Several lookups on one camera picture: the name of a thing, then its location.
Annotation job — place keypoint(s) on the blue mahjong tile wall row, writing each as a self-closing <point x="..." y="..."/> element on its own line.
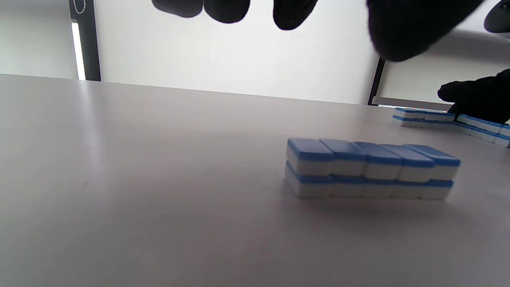
<point x="370" y="167"/>
<point x="422" y="117"/>
<point x="482" y="129"/>

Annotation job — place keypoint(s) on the black and white hand controller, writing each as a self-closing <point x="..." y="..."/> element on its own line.
<point x="500" y="16"/>

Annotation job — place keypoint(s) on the grey roller blind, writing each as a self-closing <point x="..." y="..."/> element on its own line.
<point x="418" y="79"/>
<point x="36" y="40"/>

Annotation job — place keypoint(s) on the wide white roller blind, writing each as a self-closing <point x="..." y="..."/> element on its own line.
<point x="239" y="48"/>

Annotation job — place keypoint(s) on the black window frame post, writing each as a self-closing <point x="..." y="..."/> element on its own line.
<point x="89" y="48"/>
<point x="376" y="81"/>

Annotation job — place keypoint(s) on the person's right hand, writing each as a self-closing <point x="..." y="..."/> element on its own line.
<point x="478" y="95"/>

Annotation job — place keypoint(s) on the person's left hand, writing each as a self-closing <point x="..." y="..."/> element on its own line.
<point x="410" y="28"/>

